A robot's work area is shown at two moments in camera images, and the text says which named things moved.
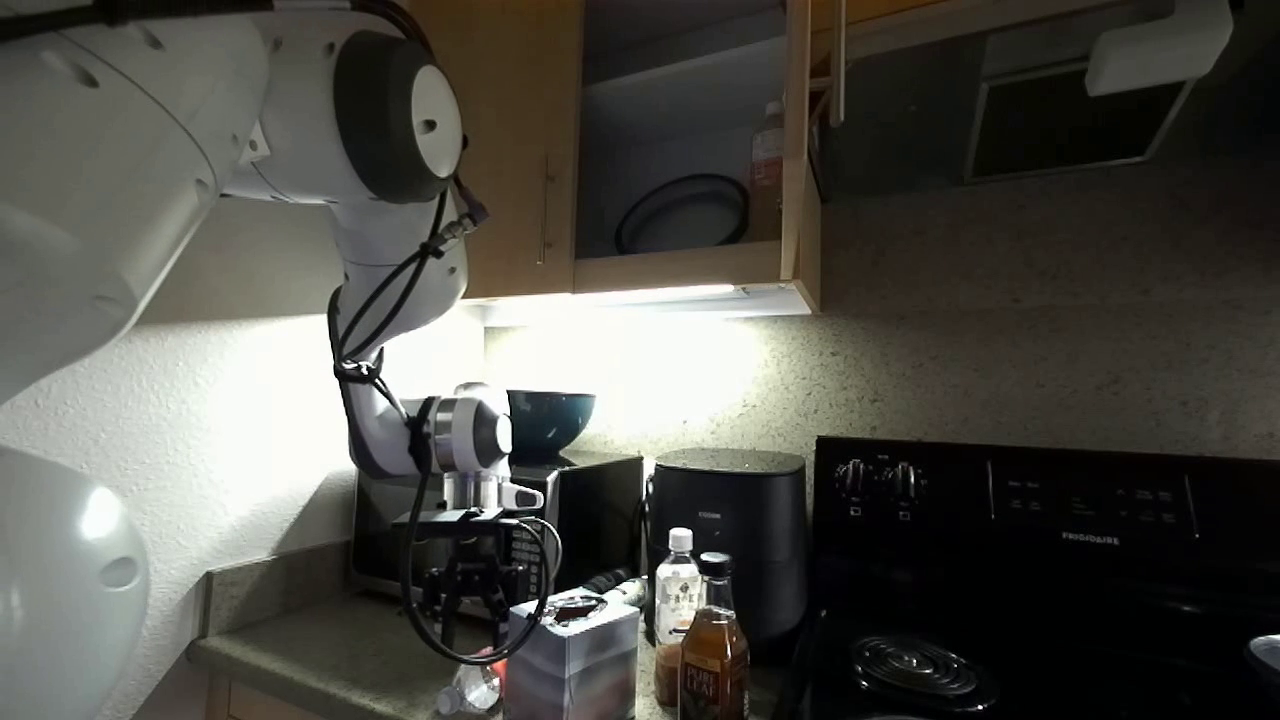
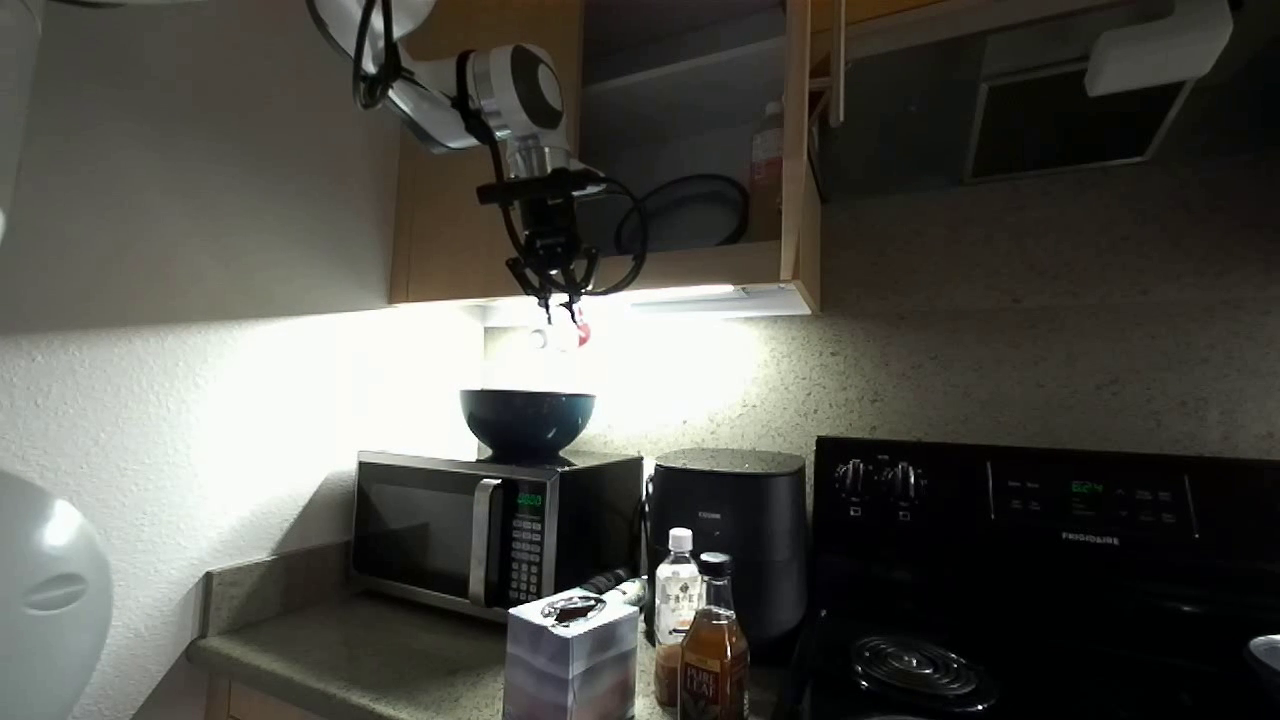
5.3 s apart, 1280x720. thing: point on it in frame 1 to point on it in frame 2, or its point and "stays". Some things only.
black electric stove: [1037, 583] stays
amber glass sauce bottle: [704, 671] stays
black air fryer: [753, 510] stays
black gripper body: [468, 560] to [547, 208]
